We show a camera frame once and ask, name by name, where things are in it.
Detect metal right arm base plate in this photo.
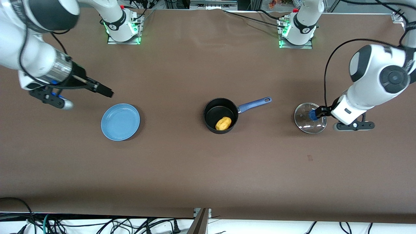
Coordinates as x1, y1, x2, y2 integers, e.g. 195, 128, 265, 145
107, 13, 145, 45

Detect long black table cable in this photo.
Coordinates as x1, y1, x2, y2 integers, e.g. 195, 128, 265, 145
223, 10, 288, 29

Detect aluminium table leg profile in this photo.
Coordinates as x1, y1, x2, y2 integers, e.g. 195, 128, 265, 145
186, 208, 212, 234

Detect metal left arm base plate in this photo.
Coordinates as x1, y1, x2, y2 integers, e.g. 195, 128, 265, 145
278, 16, 314, 50

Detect looped black cable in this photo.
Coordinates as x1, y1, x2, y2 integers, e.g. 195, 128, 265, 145
0, 197, 37, 234

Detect brown table cover sheet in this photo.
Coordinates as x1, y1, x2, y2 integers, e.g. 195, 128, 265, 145
0, 6, 416, 225

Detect yellow potato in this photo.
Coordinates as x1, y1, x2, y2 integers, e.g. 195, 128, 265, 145
215, 116, 232, 131

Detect glass lid with blue knob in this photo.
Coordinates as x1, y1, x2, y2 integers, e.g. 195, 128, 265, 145
293, 102, 328, 135

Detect grey equipment box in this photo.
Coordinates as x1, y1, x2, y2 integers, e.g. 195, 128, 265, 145
189, 0, 239, 10

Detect blue round plate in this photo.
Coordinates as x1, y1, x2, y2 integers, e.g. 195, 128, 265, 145
100, 103, 141, 141

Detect black pot blue handle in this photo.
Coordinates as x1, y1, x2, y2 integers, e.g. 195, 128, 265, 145
203, 96, 272, 135

